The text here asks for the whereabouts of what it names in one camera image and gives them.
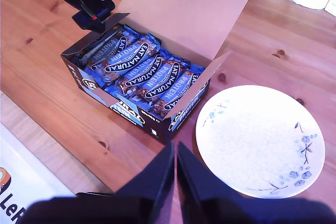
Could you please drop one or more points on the blue protein snack bar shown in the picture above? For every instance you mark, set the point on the blue protein snack bar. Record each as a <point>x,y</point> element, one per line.
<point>143,70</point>
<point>162,81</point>
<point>183,90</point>
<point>103,48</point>
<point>126,58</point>

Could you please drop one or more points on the white board with logo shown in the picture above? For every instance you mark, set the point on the white board with logo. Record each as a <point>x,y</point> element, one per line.
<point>31,190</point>

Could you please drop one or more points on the black blue snackbar carton box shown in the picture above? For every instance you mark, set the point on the black blue snackbar carton box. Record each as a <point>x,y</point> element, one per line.
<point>183,11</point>

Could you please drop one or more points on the white plate with blue flowers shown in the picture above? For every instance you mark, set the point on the white plate with blue flowers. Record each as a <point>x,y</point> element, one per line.
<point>249,142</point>

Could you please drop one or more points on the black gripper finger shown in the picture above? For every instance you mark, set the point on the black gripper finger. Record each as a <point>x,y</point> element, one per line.
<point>157,182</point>
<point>111,20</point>
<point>88,22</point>
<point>197,182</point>

